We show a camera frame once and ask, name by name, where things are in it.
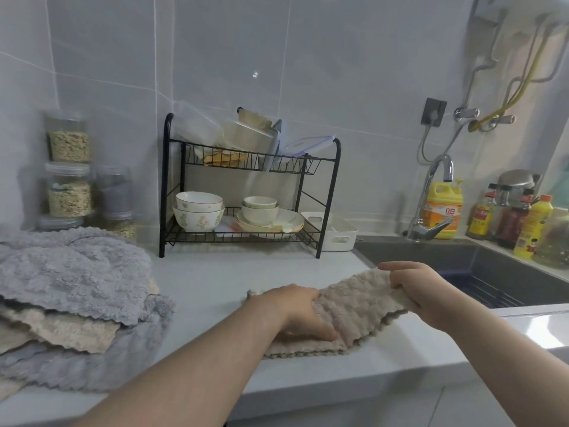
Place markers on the person's left hand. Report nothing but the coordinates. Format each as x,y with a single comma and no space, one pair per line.
293,311

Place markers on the person's right hand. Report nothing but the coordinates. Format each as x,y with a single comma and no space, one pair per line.
426,293

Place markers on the beige checked towel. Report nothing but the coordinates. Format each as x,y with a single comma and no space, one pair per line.
355,306

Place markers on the pile of fluffy cloths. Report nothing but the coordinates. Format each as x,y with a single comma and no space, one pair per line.
75,271

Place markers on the person's right forearm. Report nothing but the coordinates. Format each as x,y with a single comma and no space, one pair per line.
511,360

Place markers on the person's left forearm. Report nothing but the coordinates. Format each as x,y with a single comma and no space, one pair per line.
186,378

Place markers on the blue sink drain rack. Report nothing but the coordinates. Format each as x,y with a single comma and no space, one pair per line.
480,289

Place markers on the grey kitchen sink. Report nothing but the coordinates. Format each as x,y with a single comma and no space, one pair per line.
391,251

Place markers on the yellow detergent bottle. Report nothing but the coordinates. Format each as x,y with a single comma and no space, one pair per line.
444,211

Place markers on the chrome faucet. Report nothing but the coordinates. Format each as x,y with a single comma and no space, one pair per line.
420,208

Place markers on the pale green rice paddle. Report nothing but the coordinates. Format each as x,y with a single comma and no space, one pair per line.
284,226

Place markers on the white plastic basket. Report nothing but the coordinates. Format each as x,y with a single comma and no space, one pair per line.
338,237

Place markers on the small bowls on plates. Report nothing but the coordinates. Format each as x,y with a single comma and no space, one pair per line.
255,229

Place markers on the yellow label sauce bottle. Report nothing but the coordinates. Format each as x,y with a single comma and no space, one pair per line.
480,217

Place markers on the small white bowl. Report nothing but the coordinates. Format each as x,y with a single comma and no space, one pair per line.
260,215
260,201

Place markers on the group of condiment bottles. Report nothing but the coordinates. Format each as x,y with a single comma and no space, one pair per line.
511,226

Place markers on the yellow squeeze bottle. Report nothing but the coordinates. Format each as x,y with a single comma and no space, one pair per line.
531,231

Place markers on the clear glass bottle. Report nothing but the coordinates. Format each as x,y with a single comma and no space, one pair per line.
555,244

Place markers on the steel pot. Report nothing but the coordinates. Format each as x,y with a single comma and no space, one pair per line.
518,180

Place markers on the grey plastic lid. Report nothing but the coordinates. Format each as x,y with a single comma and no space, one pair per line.
273,146

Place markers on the blue rimmed container lid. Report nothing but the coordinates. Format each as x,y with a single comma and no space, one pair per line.
309,145

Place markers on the yellow dish cloth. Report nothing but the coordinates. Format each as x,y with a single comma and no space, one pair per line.
224,157

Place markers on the green spray bottle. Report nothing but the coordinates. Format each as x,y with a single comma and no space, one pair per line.
562,186

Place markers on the chrome water valve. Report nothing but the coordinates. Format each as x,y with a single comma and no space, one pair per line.
466,114
502,120

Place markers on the small clear jar of oats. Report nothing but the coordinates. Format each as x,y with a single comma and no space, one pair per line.
122,228

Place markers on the tan lid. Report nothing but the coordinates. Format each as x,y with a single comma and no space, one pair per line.
253,117

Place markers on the clear plastic food container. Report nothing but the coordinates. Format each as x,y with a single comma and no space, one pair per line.
195,124

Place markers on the clear jar grey contents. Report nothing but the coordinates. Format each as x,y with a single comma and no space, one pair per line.
113,195

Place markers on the metal water pipe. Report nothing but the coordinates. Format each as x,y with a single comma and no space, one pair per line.
471,80
558,62

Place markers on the short clear plastic jar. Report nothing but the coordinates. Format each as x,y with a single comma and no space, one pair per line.
60,223

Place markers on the black wall socket with plug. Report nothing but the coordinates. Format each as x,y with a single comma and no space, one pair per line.
433,112

